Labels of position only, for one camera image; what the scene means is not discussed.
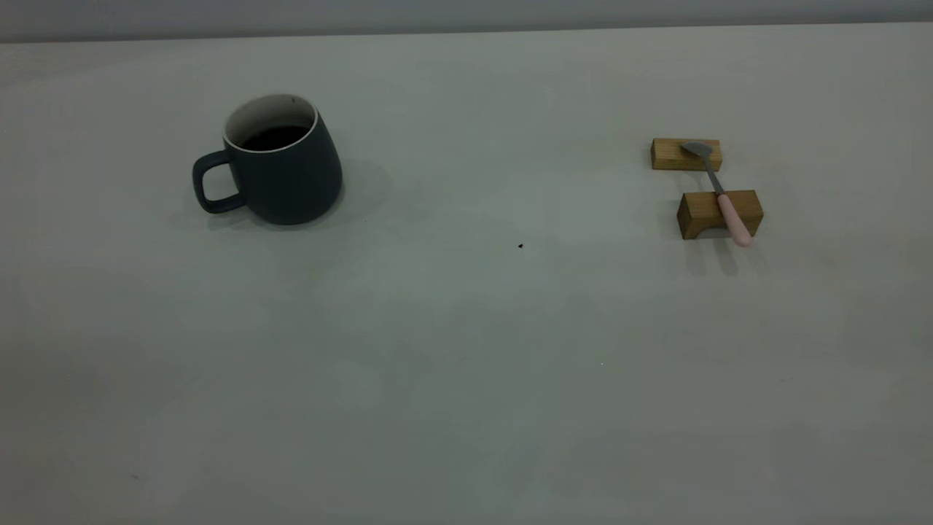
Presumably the dark grey ceramic mug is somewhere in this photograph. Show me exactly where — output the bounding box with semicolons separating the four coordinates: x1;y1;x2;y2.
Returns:
192;93;343;225

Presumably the arched wooden block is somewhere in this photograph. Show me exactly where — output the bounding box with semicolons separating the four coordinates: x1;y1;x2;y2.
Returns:
677;190;765;240

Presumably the rectangular wooden block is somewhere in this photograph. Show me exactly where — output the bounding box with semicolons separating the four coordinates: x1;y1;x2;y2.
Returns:
651;138;723;172

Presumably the pink handled metal spoon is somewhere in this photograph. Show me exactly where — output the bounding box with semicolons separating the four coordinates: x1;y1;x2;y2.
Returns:
681;141;753;247

